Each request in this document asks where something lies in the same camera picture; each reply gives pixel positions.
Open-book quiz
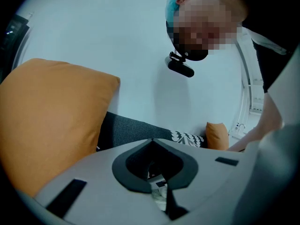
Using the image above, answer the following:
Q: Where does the dark grey fabric sofa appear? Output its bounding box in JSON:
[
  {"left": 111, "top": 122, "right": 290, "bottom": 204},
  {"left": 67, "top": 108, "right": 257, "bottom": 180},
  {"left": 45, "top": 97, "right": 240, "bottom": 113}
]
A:
[{"left": 96, "top": 111, "right": 179, "bottom": 152}]

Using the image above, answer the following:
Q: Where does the black head camera mount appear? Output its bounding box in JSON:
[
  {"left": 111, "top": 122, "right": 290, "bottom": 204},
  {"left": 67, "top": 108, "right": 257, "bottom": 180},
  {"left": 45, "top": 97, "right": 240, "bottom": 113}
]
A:
[{"left": 165, "top": 20, "right": 209, "bottom": 62}]

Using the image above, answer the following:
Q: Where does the person's head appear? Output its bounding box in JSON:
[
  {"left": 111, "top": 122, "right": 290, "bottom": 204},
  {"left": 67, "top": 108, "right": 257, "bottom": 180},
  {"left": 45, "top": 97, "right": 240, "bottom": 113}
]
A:
[{"left": 175, "top": 0, "right": 249, "bottom": 56}]

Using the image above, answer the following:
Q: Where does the small orange cushion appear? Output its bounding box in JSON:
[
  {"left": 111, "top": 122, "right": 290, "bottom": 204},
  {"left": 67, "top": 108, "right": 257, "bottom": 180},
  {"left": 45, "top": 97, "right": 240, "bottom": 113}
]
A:
[{"left": 205, "top": 122, "right": 230, "bottom": 151}]

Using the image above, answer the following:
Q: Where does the black white patterned cushion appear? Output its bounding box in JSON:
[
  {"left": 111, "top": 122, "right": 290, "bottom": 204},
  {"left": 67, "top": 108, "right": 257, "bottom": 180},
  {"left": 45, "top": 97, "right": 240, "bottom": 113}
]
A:
[{"left": 170, "top": 130, "right": 208, "bottom": 149}]

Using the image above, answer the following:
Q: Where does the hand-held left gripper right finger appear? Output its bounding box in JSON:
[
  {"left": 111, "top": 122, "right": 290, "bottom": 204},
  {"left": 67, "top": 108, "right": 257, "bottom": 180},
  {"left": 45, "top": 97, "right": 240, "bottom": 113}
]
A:
[{"left": 153, "top": 138, "right": 199, "bottom": 190}]

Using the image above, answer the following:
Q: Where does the person's black shirt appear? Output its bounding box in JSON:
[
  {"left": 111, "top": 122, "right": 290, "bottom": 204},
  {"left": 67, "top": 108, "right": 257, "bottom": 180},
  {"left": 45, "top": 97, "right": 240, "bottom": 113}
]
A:
[{"left": 212, "top": 0, "right": 300, "bottom": 94}]

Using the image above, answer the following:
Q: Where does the white window frame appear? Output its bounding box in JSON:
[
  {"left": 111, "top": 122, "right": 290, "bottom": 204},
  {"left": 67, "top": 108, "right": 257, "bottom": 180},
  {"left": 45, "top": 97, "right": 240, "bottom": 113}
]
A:
[{"left": 234, "top": 27, "right": 266, "bottom": 135}]

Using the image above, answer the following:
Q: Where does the blue hair cap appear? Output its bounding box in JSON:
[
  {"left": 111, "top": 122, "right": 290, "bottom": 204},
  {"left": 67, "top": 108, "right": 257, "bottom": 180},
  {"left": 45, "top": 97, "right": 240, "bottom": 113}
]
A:
[{"left": 165, "top": 0, "right": 203, "bottom": 26}]

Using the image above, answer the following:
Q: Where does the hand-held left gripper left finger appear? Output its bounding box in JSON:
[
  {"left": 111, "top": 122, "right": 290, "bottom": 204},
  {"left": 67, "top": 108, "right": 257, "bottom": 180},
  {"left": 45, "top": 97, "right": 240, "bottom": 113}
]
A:
[{"left": 112, "top": 138, "right": 153, "bottom": 194}]

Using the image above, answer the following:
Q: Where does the large orange cushion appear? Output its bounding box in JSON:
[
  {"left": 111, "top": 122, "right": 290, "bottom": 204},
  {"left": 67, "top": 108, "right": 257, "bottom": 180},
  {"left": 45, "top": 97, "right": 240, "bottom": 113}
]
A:
[{"left": 0, "top": 58, "right": 121, "bottom": 198}]

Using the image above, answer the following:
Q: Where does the person's left forearm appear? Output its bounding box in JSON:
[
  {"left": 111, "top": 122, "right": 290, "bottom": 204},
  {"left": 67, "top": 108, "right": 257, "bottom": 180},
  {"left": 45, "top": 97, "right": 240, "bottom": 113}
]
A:
[{"left": 228, "top": 91, "right": 285, "bottom": 153}]

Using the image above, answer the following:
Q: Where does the black head camera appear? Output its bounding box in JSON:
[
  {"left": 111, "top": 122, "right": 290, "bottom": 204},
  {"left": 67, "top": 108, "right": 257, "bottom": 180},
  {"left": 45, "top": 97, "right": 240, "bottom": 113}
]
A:
[{"left": 164, "top": 51, "right": 195, "bottom": 78}]

